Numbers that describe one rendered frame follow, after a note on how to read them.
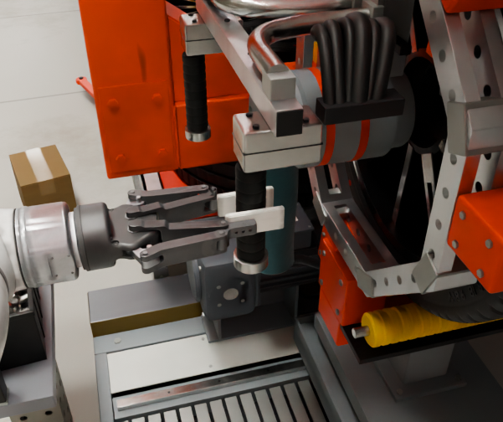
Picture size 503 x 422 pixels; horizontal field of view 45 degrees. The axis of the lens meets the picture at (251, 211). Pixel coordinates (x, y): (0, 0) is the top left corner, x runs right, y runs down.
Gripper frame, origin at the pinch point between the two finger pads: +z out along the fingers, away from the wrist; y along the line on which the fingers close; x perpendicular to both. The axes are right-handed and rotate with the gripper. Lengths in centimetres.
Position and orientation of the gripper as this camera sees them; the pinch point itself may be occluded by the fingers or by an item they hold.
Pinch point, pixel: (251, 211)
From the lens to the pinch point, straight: 73.4
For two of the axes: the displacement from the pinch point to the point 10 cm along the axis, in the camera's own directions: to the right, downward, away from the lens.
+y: 2.7, 5.7, -7.8
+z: 9.6, -1.6, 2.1
